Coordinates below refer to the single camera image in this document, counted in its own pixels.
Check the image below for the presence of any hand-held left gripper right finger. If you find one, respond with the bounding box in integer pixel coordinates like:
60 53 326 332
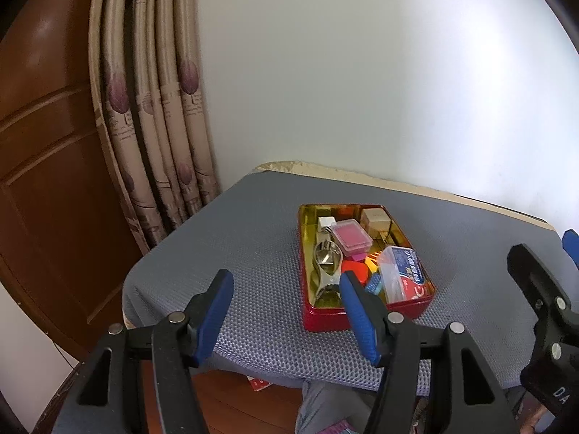
339 270 521 434

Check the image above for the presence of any pink patterned item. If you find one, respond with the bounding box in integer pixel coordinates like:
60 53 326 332
323 418 358 434

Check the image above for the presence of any clear box pink insert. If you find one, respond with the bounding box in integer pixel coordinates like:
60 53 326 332
332 219 372 254

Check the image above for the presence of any beige leaf print curtain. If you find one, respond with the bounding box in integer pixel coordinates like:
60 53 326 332
88 0 222 254

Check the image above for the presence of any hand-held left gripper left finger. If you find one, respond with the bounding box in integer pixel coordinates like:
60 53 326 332
52 269 236 434

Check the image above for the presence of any person's grey trouser leg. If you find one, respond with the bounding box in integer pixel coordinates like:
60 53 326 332
295 380 385 434

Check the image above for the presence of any clear playing card box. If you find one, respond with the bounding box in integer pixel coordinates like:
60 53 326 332
377 245 430 303

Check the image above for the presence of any red tin box gold inside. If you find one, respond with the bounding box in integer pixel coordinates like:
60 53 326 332
297 203 438 333

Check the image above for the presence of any beige cardboard box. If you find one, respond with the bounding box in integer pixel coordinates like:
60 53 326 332
360 208 392 238

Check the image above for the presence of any silver metal clamp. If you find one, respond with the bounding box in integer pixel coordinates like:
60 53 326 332
313 235 345 308

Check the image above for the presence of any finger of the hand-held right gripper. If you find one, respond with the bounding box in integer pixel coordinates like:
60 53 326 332
562 230 579 263
507 243 579 371

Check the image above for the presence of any orange red small case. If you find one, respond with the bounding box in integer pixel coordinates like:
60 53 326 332
341 259 369 285

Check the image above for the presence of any brown wooden door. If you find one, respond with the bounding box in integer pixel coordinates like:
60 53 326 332
0 0 150 362

